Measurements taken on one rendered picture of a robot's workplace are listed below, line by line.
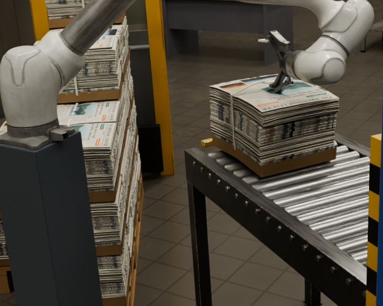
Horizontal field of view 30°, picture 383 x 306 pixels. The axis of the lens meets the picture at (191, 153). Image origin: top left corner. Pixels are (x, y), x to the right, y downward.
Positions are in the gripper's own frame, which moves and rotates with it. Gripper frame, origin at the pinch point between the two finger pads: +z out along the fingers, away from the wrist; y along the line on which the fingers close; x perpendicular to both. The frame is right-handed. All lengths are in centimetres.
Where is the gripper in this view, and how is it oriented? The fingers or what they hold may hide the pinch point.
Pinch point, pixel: (265, 61)
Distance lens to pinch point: 238.5
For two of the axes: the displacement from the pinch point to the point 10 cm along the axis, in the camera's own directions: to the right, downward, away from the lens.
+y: 1.1, 9.6, 2.4
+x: 9.2, -1.9, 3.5
